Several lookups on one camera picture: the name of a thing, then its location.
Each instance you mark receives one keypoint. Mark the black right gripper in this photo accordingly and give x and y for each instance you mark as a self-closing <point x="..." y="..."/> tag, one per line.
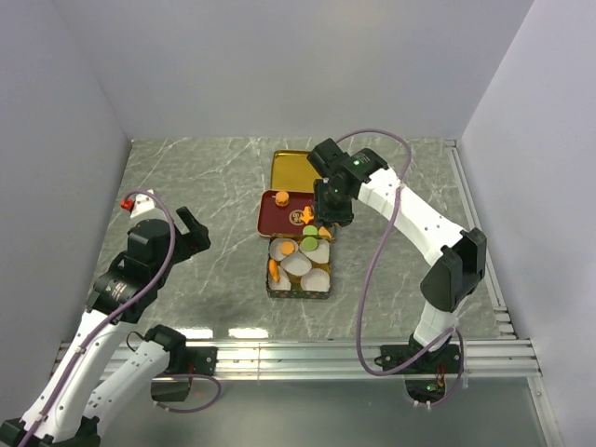
<point x="342" y="217"/>

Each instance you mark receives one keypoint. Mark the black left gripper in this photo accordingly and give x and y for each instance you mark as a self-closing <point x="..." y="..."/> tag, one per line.
<point x="196" y="239"/>

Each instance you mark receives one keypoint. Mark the orange fish cookie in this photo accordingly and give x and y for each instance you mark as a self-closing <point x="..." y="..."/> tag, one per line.
<point x="273" y="270"/>
<point x="307" y="215"/>

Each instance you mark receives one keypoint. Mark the green round macaron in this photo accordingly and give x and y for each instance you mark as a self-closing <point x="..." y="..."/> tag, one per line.
<point x="310" y="230"/>
<point x="309" y="244"/>

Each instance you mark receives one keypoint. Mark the orange round waffle cookie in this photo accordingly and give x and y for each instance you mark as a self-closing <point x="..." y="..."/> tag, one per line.
<point x="286" y="248"/>

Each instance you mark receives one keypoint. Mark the silver metal tongs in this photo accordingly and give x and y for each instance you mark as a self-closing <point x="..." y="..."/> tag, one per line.
<point x="335" y="230"/>

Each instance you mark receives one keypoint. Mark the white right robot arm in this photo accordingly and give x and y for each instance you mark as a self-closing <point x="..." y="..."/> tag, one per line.
<point x="456" y="256"/>

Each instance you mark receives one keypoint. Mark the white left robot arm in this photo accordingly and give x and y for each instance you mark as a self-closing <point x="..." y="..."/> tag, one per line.
<point x="77" y="405"/>

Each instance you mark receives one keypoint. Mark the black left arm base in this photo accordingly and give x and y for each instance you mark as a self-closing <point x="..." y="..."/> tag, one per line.
<point x="186" y="367"/>

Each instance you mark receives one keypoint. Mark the orange pumpkin cookie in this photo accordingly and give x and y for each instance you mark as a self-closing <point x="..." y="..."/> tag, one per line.
<point x="324" y="232"/>

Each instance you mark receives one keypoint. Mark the gold tin lid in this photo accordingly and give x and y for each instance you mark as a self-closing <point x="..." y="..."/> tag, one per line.
<point x="291" y="171"/>

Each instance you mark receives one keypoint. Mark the round orange sandwich cookie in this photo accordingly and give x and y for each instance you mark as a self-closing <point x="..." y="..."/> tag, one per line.
<point x="282" y="198"/>

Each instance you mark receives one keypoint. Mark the white paper cup top-right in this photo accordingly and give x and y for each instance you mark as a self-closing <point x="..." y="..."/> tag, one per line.
<point x="321" y="255"/>

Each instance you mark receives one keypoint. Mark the red rectangular tray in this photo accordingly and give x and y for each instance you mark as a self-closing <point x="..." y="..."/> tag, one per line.
<point x="274" y="221"/>

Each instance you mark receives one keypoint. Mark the white paper cup centre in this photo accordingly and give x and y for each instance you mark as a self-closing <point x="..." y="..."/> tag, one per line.
<point x="296" y="264"/>

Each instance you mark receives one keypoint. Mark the green gold cookie tin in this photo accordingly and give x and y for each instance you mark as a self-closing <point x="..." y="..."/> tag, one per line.
<point x="296" y="291"/>

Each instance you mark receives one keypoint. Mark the white paper cup top-left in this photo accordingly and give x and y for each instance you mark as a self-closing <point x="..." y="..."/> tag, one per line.
<point x="273" y="248"/>

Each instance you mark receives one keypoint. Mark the white paper cup bottom-right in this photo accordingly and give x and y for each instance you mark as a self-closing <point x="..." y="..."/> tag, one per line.
<point x="316" y="280"/>

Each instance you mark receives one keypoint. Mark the white paper cup bottom-left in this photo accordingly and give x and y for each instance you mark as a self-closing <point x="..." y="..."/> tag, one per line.
<point x="280" y="282"/>

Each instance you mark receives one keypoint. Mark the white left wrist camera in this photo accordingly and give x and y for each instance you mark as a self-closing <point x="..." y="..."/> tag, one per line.
<point x="142" y="202"/>

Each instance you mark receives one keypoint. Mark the aluminium mounting rail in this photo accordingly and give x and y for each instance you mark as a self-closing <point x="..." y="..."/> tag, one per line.
<point x="328" y="359"/>

